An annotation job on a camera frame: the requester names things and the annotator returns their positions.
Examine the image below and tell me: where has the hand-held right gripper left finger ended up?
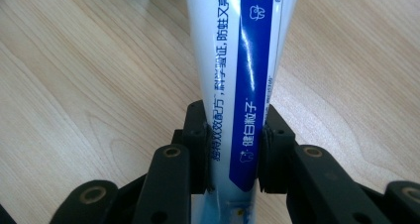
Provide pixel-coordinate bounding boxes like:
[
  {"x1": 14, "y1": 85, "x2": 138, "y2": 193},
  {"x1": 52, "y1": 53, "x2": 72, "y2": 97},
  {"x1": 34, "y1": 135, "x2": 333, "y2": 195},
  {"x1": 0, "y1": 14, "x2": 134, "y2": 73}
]
[{"x1": 132, "y1": 99, "x2": 212, "y2": 224}]

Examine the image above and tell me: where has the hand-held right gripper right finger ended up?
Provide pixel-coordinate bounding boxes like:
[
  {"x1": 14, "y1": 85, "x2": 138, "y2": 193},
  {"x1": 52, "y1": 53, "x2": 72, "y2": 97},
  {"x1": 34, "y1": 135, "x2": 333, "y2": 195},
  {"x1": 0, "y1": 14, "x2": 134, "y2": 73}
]
[{"x1": 257, "y1": 104, "x2": 394, "y2": 224}]

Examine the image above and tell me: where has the white and blue toothpaste tube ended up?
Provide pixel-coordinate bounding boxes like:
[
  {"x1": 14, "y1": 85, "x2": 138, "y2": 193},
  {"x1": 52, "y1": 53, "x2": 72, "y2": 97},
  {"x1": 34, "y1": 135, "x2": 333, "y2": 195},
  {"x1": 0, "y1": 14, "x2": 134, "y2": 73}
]
[{"x1": 183, "y1": 0, "x2": 301, "y2": 224}]

